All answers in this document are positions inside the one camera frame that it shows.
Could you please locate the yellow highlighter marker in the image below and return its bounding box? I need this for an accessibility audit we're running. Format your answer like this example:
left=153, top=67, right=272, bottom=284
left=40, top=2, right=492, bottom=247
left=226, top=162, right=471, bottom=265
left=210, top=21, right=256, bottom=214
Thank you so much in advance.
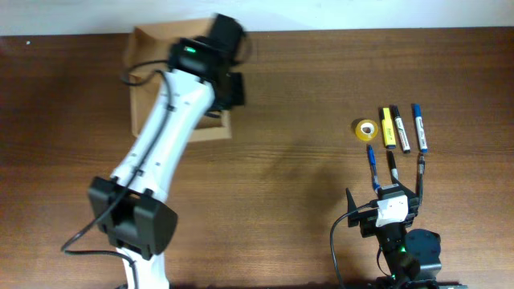
left=380, top=108, right=397, bottom=149

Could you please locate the yellow tape roll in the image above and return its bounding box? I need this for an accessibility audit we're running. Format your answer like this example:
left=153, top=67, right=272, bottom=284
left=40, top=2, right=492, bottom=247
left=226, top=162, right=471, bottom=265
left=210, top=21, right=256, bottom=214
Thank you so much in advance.
left=352, top=118, right=379, bottom=141

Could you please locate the black white marker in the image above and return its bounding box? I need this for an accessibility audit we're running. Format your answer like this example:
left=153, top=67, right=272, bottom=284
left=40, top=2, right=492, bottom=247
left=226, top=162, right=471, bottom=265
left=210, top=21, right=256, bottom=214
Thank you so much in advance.
left=390, top=105, right=410, bottom=153

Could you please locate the brown cardboard box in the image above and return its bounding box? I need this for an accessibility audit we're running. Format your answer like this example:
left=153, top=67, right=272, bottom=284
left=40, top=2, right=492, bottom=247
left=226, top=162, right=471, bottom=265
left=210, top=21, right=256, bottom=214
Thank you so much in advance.
left=123, top=18, right=232, bottom=142

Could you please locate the blue white marker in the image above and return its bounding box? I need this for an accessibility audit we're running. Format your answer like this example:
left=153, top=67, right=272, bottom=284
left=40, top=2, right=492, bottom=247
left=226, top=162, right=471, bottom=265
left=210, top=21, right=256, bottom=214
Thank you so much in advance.
left=412, top=104, right=428, bottom=153

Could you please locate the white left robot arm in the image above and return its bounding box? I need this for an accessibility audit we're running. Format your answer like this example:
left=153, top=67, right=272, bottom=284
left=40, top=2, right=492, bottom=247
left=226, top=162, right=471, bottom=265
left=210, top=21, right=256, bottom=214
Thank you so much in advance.
left=88, top=14, right=246, bottom=288

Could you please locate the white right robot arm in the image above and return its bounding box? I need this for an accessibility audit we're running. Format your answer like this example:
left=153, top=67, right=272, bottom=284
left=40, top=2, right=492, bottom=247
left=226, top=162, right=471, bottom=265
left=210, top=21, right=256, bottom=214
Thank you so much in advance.
left=346, top=180, right=442, bottom=288

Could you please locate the blue ballpoint pen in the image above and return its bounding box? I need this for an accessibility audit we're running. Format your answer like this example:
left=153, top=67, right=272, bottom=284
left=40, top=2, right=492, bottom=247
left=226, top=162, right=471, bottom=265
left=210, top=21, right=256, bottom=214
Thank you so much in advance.
left=366, top=144, right=380, bottom=193

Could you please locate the black fine marker pen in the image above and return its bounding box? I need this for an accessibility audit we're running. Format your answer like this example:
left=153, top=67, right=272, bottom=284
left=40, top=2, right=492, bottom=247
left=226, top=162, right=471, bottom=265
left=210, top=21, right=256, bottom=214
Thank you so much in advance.
left=386, top=151, right=398, bottom=180

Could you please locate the black ballpoint pen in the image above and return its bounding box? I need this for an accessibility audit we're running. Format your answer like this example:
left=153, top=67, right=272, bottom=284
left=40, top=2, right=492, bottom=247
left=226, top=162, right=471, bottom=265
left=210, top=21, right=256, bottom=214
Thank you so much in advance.
left=416, top=153, right=426, bottom=205

